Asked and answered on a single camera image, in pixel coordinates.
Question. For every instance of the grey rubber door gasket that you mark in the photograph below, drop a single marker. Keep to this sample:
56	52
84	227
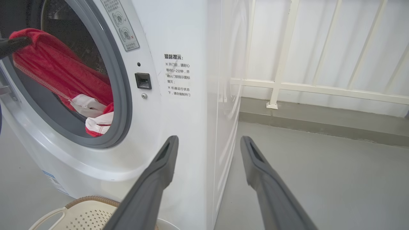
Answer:
123	95

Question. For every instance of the white garment with red trim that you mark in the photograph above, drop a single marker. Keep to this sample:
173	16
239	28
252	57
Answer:
88	105

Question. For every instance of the white front-load washing machine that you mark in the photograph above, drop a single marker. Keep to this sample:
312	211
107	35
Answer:
179	127

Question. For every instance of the black text notice sticker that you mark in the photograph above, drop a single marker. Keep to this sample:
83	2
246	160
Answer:
179	76

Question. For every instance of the blue energy label sticker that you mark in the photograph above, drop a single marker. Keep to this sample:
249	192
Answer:
56	183

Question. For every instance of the round white filter cover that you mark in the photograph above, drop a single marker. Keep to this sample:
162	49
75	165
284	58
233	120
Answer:
169	225

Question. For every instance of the white metal railing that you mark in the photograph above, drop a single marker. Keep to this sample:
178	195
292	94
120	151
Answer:
278	64

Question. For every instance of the grey warning sticker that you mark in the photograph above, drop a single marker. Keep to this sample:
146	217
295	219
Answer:
123	28

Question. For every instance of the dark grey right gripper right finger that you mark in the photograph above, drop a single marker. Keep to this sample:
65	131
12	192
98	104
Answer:
271	195

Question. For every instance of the steel washer drum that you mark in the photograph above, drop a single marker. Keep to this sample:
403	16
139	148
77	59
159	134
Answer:
83	41

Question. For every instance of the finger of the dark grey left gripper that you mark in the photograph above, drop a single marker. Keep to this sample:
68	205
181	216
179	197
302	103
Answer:
12	44

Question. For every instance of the cream perforated laundry basket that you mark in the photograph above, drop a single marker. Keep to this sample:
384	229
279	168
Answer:
86	217

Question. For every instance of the black door latch socket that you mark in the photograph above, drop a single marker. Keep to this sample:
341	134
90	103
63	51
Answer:
143	81

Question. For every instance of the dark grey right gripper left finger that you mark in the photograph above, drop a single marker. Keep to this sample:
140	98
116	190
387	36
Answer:
150	188

